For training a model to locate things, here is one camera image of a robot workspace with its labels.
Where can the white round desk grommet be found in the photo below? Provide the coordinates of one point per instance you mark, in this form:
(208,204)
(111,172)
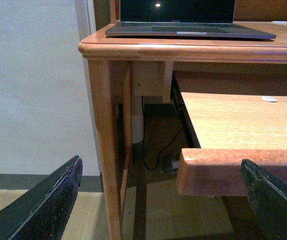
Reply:
(279,22)

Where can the wooden desk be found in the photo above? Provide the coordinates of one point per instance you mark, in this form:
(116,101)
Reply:
(116,72)

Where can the grey laptop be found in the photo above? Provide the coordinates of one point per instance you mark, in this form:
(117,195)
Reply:
(182,18)

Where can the wooden keyboard tray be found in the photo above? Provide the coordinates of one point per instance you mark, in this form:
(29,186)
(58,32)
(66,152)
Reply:
(230,122)

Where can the white computer mouse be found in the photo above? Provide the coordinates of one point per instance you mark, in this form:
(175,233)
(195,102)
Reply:
(269,99)

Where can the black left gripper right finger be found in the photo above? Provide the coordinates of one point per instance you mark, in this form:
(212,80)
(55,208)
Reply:
(267,195)

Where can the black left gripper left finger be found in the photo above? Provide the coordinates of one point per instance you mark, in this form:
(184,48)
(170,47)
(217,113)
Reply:
(43,212)

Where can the white pipe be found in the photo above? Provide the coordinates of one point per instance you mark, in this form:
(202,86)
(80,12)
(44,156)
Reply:
(137,119)

